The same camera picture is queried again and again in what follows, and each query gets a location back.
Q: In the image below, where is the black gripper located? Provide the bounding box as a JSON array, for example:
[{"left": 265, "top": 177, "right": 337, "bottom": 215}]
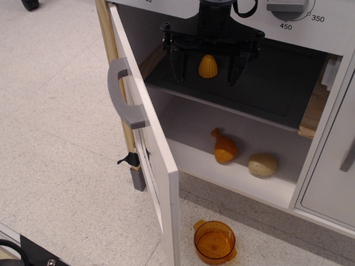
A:
[{"left": 161, "top": 14, "right": 265, "bottom": 88}]

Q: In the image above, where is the white oven door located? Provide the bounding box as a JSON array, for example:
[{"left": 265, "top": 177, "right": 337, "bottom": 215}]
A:
[{"left": 109, "top": 4, "right": 181, "bottom": 265}]

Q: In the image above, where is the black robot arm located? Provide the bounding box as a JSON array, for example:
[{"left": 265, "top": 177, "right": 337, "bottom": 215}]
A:
[{"left": 160, "top": 1, "right": 265, "bottom": 87}]

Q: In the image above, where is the dark grey oven tray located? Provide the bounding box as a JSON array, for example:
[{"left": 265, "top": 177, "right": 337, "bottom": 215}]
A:
[{"left": 145, "top": 39, "right": 327, "bottom": 130}]

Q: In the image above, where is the yellow toy corn piece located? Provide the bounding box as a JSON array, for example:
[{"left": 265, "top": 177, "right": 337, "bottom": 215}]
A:
[{"left": 198, "top": 54, "right": 218, "bottom": 79}]

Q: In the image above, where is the grey temperature knob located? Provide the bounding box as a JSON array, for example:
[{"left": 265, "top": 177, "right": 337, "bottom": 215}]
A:
[{"left": 266, "top": 0, "right": 309, "bottom": 13}]

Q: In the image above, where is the orange toy chicken drumstick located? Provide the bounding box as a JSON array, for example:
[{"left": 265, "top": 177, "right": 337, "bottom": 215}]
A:
[{"left": 211, "top": 127, "right": 239, "bottom": 163}]

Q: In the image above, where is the white toy kitchen cabinet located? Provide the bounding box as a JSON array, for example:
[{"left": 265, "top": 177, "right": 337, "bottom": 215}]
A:
[{"left": 95, "top": 1, "right": 354, "bottom": 239}]

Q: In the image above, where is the beige toy potato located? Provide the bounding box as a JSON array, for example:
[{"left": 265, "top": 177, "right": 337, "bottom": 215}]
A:
[{"left": 248, "top": 154, "right": 277, "bottom": 176}]

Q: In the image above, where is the black tape on leg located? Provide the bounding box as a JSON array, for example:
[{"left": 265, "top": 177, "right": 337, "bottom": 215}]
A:
[{"left": 117, "top": 152, "right": 140, "bottom": 167}]

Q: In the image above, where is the grey cabinet foot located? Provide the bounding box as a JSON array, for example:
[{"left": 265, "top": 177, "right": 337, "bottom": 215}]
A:
[{"left": 130, "top": 169, "right": 146, "bottom": 192}]

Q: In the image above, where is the white right cabinet door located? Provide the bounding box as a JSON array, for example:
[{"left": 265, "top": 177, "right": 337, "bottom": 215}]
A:
[{"left": 296, "top": 62, "right": 354, "bottom": 231}]

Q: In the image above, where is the orange transparent toy pot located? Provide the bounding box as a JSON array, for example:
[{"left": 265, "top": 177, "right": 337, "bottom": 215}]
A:
[{"left": 194, "top": 219, "right": 237, "bottom": 265}]

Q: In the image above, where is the black caster wheel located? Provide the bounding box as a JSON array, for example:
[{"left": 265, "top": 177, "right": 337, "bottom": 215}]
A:
[{"left": 21, "top": 0, "right": 39, "bottom": 12}]

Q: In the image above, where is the black mounting plate with screw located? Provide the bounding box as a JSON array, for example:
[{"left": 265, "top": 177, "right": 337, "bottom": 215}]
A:
[{"left": 20, "top": 235, "right": 69, "bottom": 266}]

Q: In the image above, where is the grey oven door handle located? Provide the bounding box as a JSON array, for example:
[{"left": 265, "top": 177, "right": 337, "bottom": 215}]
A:
[{"left": 107, "top": 57, "right": 149, "bottom": 130}]

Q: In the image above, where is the grey right door handle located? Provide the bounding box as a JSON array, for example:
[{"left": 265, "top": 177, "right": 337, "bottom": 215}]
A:
[{"left": 339, "top": 140, "right": 355, "bottom": 172}]

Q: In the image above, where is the aluminium frame rail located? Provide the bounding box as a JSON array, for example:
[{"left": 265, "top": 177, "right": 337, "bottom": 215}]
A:
[{"left": 0, "top": 221, "right": 22, "bottom": 261}]

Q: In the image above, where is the black cable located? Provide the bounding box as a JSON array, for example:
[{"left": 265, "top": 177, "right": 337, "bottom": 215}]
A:
[{"left": 0, "top": 239, "right": 31, "bottom": 266}]

